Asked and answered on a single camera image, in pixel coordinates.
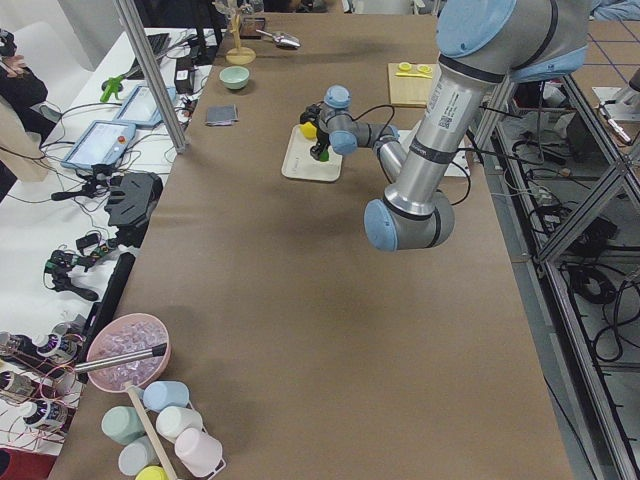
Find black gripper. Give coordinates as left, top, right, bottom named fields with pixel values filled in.
left=310, top=126, right=330, bottom=159

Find yellow lemon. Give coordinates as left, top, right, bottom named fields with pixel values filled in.
left=299, top=122, right=317, bottom=141

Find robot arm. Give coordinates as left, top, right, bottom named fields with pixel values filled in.
left=309, top=0, right=592, bottom=252

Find white rabbit tray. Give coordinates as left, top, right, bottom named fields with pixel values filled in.
left=281, top=124, right=343, bottom=183

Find black tray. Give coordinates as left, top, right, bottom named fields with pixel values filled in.
left=240, top=17, right=266, bottom=40

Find wooden cutting board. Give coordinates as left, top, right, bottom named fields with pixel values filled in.
left=387, top=62, right=438, bottom=107

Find yellow plastic knife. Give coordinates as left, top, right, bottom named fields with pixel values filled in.
left=394, top=72, right=433, bottom=79

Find grey folded cloth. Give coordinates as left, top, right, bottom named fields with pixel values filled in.
left=205, top=104, right=238, bottom=126

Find mint green bowl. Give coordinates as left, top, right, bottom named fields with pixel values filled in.
left=219, top=65, right=250, bottom=90

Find wooden mug tree stand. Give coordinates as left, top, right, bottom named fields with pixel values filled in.
left=213, top=1, right=256, bottom=66

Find teach pendant far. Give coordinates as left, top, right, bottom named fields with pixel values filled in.
left=113, top=84, right=162, bottom=128

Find teach pendant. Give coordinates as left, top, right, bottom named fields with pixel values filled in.
left=113, top=84, right=162, bottom=128
left=60, top=120, right=137, bottom=171

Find teach pendant near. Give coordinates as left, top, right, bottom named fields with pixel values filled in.
left=60, top=120, right=137, bottom=171

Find metal tongs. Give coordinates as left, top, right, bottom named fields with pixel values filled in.
left=73, top=343, right=169, bottom=374

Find pink bowl with ice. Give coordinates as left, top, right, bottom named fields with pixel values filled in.
left=86, top=313, right=171, bottom=393

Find pastel cup rack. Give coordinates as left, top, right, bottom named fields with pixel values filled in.
left=118, top=380, right=227, bottom=479

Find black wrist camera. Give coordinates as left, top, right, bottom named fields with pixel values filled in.
left=299, top=103, right=323, bottom=128

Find aluminium frame post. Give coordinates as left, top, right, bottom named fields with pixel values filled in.
left=113, top=0, right=187, bottom=154

